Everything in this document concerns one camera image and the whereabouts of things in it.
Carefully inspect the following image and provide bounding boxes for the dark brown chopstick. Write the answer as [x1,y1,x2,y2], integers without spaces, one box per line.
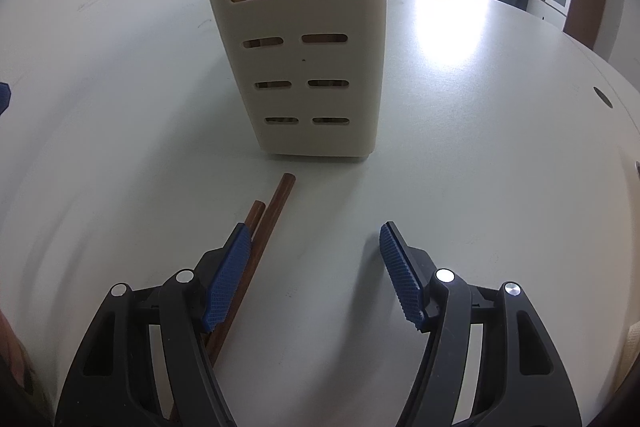
[244,200,266,236]

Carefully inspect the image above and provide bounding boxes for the person right hand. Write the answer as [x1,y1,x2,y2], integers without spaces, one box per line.
[0,314,35,405]

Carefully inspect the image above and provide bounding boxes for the white slotted utensil holder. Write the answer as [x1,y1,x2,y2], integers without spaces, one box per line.
[209,0,386,157]

